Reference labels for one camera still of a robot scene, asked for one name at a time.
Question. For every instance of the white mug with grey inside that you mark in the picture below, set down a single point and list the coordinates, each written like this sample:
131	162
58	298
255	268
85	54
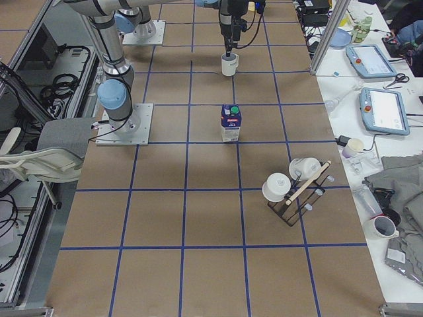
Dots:
229	64

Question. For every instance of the purple white paper cup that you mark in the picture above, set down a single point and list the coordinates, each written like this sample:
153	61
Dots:
352	148

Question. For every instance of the green glass jar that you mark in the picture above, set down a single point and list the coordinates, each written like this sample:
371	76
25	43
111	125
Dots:
361	30

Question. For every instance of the aluminium frame post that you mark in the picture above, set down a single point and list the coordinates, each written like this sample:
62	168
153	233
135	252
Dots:
333	23

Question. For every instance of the white red rim mug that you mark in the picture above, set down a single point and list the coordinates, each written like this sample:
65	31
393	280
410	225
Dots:
380	227

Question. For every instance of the white office chair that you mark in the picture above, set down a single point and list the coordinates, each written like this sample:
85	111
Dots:
59	155

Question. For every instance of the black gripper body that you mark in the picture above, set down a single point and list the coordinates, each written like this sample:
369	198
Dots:
226	25

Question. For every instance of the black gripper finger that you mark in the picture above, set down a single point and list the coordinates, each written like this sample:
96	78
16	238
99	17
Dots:
233	48
227	49

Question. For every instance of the white mug on rack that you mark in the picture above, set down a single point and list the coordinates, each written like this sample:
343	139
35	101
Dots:
303	168

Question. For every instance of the blue white milk carton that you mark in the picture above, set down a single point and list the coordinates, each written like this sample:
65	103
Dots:
231	119

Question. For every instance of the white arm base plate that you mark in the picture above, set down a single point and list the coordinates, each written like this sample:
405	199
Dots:
135	132
148	34

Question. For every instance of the lower teach pendant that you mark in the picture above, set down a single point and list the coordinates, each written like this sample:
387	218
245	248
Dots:
383	111

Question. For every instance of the black scissors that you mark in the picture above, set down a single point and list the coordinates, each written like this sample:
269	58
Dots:
399	78

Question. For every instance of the grey cloth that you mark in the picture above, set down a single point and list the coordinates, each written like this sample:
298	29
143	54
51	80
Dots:
403	175

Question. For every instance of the upper teach pendant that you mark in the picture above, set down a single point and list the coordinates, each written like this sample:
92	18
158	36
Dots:
369	62

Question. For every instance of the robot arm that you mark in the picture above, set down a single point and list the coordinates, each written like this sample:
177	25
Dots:
125	121
226	7

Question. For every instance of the blue plate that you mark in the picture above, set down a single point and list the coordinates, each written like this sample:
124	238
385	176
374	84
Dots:
340	39

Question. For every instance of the white smiley mug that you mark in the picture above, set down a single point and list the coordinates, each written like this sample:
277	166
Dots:
276	187

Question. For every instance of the teach pendant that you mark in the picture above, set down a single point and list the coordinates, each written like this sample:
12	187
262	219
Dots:
383	111
369	62

